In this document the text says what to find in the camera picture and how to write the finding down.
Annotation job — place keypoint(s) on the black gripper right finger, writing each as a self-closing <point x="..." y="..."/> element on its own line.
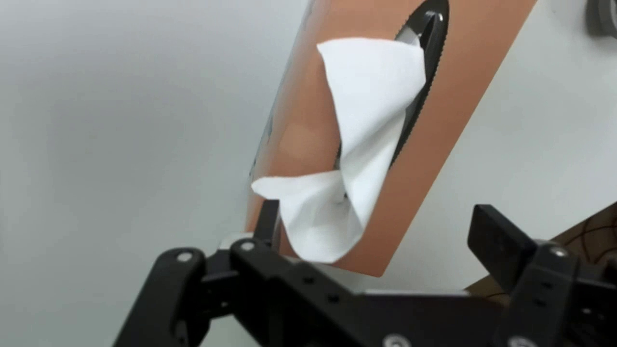
<point x="551" y="289"/>

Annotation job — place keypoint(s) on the white tissue sheet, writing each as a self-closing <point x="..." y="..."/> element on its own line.
<point x="366" y="127"/>

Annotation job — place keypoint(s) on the brown tissue box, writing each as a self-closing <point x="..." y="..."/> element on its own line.
<point x="443" y="127"/>

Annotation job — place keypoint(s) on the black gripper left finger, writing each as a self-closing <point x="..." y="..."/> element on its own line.
<point x="212" y="295"/>

